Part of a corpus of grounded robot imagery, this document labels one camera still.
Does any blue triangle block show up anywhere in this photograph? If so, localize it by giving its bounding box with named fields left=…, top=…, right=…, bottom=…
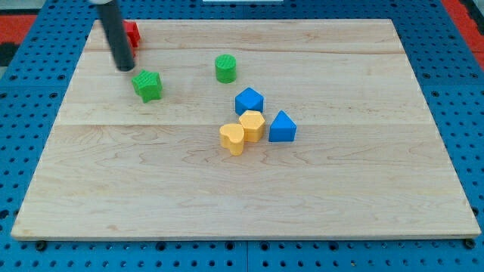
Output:
left=268, top=110, right=297, bottom=142

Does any green cylinder block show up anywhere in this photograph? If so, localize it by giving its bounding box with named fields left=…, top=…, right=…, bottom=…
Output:
left=215, top=54, right=237, bottom=83

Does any yellow hexagon block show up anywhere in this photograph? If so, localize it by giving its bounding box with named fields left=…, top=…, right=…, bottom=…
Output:
left=239, top=110, right=265, bottom=142

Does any wooden board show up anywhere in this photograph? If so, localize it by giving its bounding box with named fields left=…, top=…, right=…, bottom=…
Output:
left=11, top=19, right=481, bottom=241

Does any blue pentagon block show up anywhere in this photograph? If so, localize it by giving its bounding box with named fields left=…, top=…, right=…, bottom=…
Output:
left=234, top=88, right=264, bottom=116

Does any yellow heart block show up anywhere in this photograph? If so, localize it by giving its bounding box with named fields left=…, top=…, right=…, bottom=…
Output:
left=219, top=123, right=245, bottom=156

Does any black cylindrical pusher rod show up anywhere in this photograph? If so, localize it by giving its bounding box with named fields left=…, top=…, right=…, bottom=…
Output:
left=95, top=0, right=135, bottom=72

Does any red block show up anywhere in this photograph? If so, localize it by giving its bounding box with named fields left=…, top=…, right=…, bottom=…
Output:
left=123, top=20, right=141, bottom=57

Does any green star block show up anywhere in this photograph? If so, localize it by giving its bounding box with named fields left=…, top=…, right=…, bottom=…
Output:
left=132, top=70, right=163, bottom=103

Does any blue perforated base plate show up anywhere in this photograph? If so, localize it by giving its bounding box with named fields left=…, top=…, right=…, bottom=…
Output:
left=1, top=1, right=483, bottom=271

